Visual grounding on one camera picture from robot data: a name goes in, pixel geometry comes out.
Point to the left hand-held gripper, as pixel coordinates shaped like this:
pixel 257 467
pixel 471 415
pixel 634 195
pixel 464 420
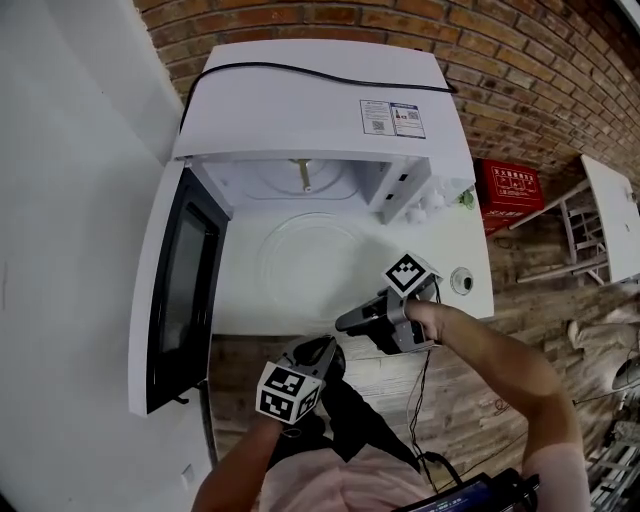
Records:
pixel 282 395

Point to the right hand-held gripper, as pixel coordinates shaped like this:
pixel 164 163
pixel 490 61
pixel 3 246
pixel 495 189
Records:
pixel 410 272

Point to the round glass turntable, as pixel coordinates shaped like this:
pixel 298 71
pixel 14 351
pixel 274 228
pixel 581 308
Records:
pixel 310 265

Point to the person's left forearm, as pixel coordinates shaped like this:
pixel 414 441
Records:
pixel 235 470

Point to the person's right forearm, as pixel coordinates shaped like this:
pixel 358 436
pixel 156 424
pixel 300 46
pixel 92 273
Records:
pixel 500 360

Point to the person's black shoe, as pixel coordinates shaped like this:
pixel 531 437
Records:
pixel 339 367

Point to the person's black trousers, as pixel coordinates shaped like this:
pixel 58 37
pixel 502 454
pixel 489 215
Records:
pixel 360 425

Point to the white microwave knob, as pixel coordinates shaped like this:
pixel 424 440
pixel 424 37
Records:
pixel 432 199
pixel 415 215

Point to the person's pink shirt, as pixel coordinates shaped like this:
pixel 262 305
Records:
pixel 340 485

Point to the small potted green plant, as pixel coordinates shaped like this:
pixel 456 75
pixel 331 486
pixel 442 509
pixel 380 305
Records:
pixel 466 198

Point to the microwave door with dark window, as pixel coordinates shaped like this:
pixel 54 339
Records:
pixel 145 325

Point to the dark screen device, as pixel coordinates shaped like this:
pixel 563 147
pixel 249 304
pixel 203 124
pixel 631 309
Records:
pixel 450 500

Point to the red fire equipment box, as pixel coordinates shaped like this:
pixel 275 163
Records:
pixel 510 192

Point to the white warning label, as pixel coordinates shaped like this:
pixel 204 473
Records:
pixel 375 117

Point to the blue bordered label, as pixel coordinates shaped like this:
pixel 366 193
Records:
pixel 409 121

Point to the white wooden chair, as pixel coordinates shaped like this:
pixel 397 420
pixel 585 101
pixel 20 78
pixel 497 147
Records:
pixel 582 235

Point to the white microwave oven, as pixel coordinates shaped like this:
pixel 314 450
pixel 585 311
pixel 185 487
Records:
pixel 280 110

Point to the white folding table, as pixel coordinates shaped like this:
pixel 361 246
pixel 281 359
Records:
pixel 615 210

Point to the white wall socket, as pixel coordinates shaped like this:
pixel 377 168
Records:
pixel 188 477

